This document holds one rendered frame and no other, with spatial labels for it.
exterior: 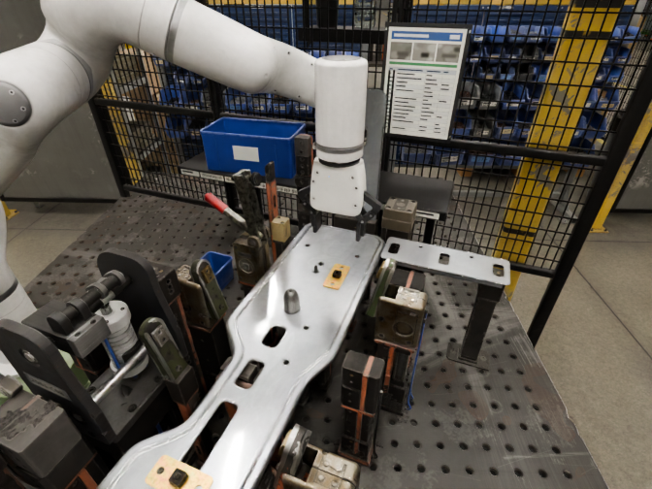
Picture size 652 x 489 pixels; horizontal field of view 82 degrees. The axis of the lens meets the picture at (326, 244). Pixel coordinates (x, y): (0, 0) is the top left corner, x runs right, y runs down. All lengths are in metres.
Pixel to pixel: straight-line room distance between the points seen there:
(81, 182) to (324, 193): 2.88
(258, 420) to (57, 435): 0.26
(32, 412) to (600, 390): 2.11
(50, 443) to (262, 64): 0.58
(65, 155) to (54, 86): 2.71
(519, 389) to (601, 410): 1.07
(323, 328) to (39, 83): 0.57
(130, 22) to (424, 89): 0.80
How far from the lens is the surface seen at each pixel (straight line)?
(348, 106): 0.62
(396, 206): 0.99
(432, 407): 1.01
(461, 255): 0.95
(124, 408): 0.74
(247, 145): 1.22
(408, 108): 1.20
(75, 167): 3.39
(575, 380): 2.22
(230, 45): 0.60
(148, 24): 0.62
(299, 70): 0.71
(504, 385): 1.10
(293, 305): 0.73
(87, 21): 0.65
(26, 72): 0.66
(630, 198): 3.54
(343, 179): 0.67
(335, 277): 0.82
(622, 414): 2.20
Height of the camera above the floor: 1.53
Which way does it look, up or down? 34 degrees down
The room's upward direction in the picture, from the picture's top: straight up
